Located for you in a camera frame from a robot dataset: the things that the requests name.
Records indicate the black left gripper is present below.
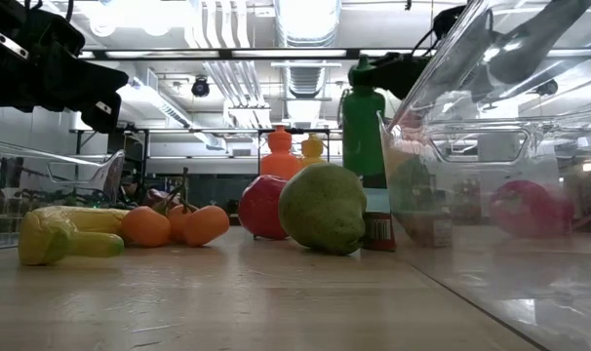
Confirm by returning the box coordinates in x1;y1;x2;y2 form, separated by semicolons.
0;2;130;134

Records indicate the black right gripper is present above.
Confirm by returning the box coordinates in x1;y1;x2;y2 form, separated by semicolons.
371;48;477;101

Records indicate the green plastic squeeze bottle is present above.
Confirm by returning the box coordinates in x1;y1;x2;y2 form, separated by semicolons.
341;56;388;189

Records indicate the yellow plastic squeeze bottle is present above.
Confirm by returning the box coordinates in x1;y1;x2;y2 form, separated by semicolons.
299;134;326;170

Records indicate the dark red toy onion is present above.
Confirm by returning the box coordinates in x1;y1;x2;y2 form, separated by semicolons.
145;187;182;211

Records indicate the orange plastic squeeze bottle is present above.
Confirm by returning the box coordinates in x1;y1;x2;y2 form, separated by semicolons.
259;125;302;181

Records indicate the orange tomato cluster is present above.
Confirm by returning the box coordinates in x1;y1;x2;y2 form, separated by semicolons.
119;168;231;249

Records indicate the green toy pear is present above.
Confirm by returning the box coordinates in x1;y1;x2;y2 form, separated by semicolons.
278;162;369;256

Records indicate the pink plastic squeeze bottle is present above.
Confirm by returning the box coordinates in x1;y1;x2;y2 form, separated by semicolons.
488;179;575;239

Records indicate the red toy apple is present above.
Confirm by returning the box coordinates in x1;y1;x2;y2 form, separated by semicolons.
237;175;291;241

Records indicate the clear plastic bin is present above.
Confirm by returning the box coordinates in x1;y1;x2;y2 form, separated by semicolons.
377;0;591;351
0;137;126;251

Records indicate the black ceiling spotlight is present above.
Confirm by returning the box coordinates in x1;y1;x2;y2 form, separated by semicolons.
190;75;212;98
536;79;560;98

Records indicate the teal translucent plastic tray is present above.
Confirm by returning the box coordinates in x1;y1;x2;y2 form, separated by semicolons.
363;187;393;215

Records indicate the yellow toy banana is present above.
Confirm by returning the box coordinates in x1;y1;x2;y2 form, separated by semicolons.
17;205;131;267

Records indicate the red labelled tin can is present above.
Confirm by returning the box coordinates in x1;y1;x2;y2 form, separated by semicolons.
363;210;455;253

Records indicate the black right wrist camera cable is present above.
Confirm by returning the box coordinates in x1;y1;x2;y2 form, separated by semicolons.
411;27;441;56

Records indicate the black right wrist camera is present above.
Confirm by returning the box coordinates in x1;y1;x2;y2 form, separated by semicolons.
431;4;467;41

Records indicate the black background workbench frame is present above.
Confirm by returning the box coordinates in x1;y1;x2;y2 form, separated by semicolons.
70;126;348;176

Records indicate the black aluminium rig frame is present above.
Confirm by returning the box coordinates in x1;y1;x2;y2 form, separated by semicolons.
78;47;591;61

